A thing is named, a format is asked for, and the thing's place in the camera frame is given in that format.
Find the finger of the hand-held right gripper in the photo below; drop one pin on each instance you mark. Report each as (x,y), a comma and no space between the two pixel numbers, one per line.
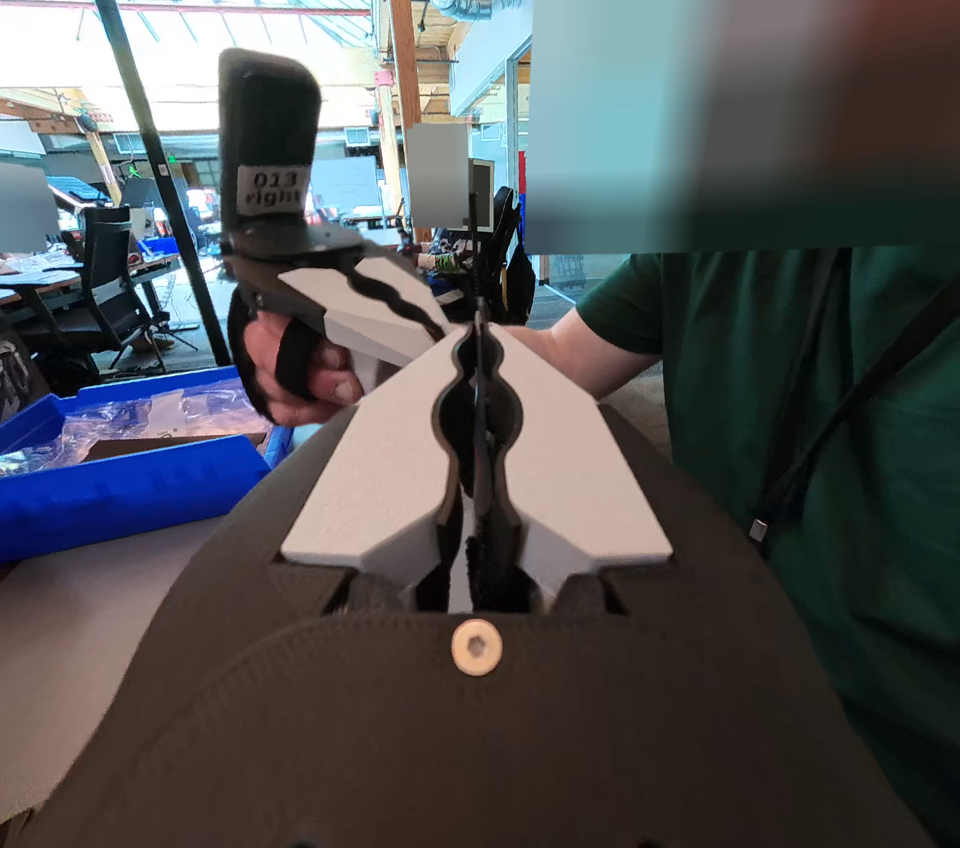
(360,323)
(405,286)

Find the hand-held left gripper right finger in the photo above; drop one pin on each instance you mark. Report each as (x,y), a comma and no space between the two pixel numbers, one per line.
(592,488)

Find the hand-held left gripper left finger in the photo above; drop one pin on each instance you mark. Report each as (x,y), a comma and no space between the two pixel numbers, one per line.
(367,488)

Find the grey blue lego wing assembly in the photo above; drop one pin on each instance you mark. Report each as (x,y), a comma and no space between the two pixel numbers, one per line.
(484,428)

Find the person's right forearm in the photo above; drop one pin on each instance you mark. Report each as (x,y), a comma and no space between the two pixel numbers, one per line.
(592,353)

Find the person's right hand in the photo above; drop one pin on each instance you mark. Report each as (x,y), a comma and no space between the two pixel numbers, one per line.
(330,383)

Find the computer monitor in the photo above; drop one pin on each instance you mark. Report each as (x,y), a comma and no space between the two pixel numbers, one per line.
(481,192)

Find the black pole with round disc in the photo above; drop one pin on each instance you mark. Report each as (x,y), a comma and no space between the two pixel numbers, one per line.
(135,113)

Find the person's green shirt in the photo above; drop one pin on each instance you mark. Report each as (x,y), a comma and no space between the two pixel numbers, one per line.
(825,488)

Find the black office chair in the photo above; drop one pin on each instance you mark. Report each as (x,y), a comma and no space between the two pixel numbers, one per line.
(112,293)

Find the clear plastic parts bags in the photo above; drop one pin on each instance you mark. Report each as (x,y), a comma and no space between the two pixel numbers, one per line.
(135,421)

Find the blue storage bin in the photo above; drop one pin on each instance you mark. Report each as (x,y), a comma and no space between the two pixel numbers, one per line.
(112,488)

